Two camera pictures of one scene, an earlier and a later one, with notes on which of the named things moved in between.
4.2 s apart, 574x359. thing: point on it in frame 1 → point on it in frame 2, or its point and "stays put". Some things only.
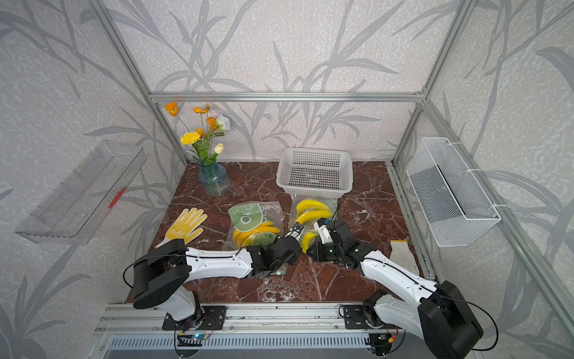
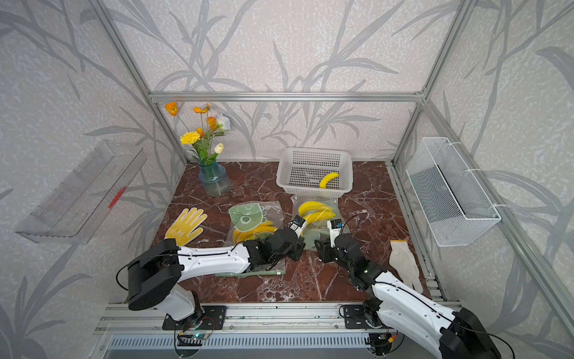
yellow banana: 306,240 → 326,178
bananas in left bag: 242,238 stays put
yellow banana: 312,215 stays put
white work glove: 402,254 stays put
